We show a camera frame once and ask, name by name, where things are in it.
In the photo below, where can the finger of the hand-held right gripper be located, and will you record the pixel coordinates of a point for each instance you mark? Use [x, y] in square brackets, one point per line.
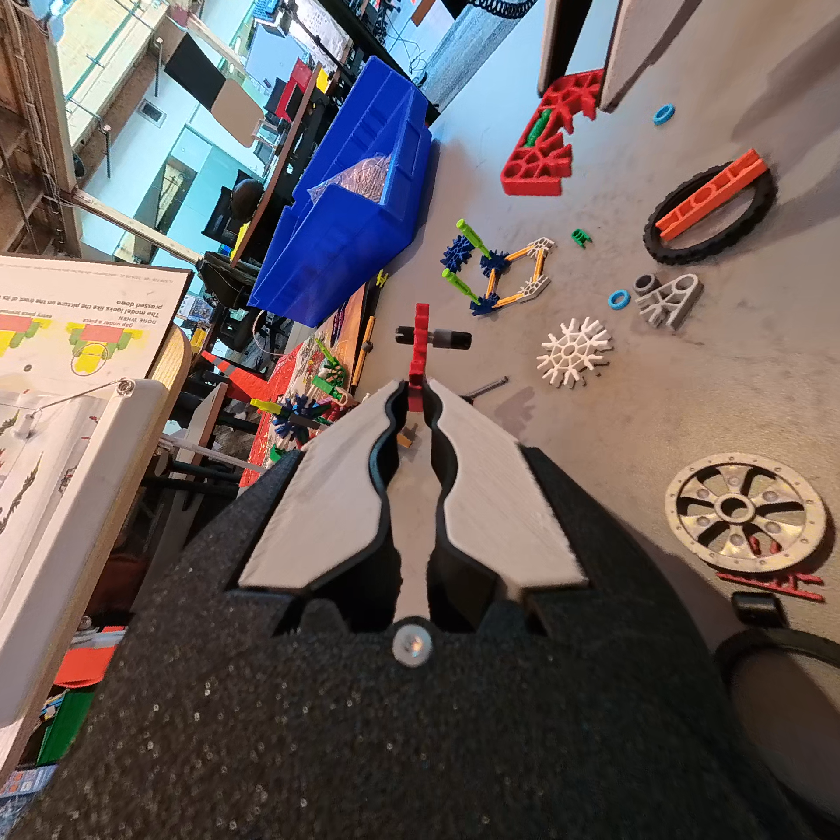
[646, 46]
[568, 39]

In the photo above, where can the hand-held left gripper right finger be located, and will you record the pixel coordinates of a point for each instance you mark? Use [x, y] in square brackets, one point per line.
[505, 512]

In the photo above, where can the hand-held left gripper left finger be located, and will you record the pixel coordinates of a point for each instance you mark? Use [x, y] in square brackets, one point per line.
[328, 512]

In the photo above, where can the red lattice panel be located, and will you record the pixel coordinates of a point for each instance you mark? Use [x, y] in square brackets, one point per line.
[535, 170]

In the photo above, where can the red connector bar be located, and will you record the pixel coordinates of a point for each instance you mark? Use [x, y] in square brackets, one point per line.
[418, 361]

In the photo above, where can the black axle pin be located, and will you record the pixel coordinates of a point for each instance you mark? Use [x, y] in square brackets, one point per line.
[449, 340]

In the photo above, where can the green plastic peg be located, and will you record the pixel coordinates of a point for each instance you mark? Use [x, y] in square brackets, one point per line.
[538, 128]

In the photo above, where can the colourful built toy model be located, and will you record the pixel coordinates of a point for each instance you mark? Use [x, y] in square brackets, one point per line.
[308, 403]

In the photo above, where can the thin dark grey rod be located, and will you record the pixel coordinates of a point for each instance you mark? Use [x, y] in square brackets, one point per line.
[485, 388]

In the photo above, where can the white stand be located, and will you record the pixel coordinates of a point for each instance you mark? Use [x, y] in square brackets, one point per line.
[210, 454]

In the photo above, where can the red toy package bag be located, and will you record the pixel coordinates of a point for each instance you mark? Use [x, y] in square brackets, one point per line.
[289, 367]

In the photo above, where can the orange plastic rod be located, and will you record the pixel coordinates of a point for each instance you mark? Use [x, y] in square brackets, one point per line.
[712, 195]

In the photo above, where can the long orange rod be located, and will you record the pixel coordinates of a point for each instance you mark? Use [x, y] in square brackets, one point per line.
[363, 344]

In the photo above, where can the white snowflake connector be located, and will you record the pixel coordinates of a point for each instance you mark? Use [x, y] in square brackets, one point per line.
[574, 351]

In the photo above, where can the green clip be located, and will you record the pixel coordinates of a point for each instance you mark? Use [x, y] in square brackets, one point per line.
[581, 237]

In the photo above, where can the small black tyre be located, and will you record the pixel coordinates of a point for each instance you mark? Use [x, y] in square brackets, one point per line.
[735, 233]

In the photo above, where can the wooden round-edged board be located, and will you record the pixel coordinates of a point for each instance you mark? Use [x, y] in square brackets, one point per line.
[176, 367]

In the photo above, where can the blue orange rod assembly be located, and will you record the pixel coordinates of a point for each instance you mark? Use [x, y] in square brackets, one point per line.
[508, 275]

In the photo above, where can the dark grey spacer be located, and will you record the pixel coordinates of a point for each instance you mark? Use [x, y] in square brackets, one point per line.
[646, 283]

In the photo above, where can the yellow clip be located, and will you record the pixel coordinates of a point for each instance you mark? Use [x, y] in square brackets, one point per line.
[382, 279]

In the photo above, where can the grey wheel hub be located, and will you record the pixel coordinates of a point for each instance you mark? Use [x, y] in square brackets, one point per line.
[745, 512]

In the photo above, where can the blue snowflake connector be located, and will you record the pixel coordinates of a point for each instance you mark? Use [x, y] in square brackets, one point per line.
[456, 253]

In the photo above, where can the clear plastic bag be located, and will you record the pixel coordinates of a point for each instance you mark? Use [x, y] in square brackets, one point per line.
[358, 178]

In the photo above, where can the white tray board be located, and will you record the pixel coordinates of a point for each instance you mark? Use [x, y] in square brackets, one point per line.
[72, 525]

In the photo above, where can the light grey triangular connector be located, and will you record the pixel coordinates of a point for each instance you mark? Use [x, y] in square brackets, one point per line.
[673, 302]

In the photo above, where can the large black tyre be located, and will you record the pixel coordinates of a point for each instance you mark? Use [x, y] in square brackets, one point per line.
[728, 656]

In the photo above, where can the blue plastic bin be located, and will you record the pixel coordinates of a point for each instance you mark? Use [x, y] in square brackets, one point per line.
[341, 243]

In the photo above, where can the red object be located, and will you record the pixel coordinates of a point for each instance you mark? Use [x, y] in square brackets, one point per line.
[293, 88]

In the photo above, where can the small red connector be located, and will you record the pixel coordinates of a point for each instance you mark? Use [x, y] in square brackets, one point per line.
[781, 579]

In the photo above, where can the red box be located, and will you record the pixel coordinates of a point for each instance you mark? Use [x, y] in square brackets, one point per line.
[85, 659]

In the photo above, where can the wooden background desk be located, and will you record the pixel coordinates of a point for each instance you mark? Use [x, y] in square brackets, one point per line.
[282, 157]

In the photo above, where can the printed instruction sheet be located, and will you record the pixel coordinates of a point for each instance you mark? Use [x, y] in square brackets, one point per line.
[92, 308]

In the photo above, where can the black office chair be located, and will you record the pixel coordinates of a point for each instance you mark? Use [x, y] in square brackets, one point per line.
[239, 197]

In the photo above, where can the green box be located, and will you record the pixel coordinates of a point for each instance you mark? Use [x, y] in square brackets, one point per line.
[65, 725]

